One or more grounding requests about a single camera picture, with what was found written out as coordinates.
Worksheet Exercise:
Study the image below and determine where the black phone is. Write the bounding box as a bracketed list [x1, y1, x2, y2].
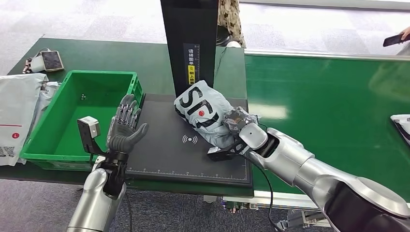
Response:
[382, 33, 409, 48]

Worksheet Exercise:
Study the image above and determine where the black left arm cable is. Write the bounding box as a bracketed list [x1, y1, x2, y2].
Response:
[124, 192, 133, 232]

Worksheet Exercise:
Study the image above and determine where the black scanner platform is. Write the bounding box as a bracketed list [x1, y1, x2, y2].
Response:
[125, 93, 254, 189]

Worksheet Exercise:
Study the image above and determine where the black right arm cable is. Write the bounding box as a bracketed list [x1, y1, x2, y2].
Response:
[235, 153, 282, 232]

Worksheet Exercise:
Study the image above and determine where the grey package with black print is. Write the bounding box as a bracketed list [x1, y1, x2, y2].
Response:
[174, 80, 259, 149]
[390, 114, 410, 146]

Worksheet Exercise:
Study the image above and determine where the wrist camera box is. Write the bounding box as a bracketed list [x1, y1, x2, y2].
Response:
[76, 116, 102, 154]
[206, 141, 247, 162]

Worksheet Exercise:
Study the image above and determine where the white package with red mark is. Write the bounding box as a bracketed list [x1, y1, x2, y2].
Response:
[0, 72, 49, 167]

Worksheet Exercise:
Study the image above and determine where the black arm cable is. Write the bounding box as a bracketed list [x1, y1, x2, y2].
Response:
[124, 192, 133, 232]
[235, 153, 282, 232]

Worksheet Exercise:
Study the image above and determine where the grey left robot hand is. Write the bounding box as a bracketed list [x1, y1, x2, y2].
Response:
[106, 93, 149, 154]

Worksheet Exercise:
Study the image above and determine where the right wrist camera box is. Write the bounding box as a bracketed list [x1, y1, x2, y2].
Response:
[206, 141, 247, 162]

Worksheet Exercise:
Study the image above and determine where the crumpled grey mailer bag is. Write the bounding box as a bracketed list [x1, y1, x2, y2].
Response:
[29, 81, 61, 129]

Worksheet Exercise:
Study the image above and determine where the dark green table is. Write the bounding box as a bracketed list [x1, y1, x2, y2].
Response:
[0, 38, 255, 197]

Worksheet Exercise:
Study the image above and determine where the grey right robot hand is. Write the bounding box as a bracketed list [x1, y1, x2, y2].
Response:
[222, 107, 259, 135]

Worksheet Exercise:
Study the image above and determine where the green conveyor belt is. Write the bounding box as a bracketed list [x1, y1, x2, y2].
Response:
[245, 54, 410, 203]

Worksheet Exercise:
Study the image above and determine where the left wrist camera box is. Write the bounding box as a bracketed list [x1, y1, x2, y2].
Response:
[76, 116, 102, 154]

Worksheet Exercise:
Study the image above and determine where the green plastic crate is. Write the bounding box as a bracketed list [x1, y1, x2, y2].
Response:
[19, 70, 144, 171]

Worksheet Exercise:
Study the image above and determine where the black scanner column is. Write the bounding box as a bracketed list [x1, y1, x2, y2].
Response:
[160, 0, 220, 97]

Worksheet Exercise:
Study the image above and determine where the white power bank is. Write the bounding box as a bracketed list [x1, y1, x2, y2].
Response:
[30, 55, 45, 73]

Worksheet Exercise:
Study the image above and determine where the smartphone with dark screen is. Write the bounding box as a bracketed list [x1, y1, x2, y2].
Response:
[40, 50, 65, 73]

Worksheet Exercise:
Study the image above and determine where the yellow and black column label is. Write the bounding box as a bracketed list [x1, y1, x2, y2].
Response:
[183, 43, 200, 87]

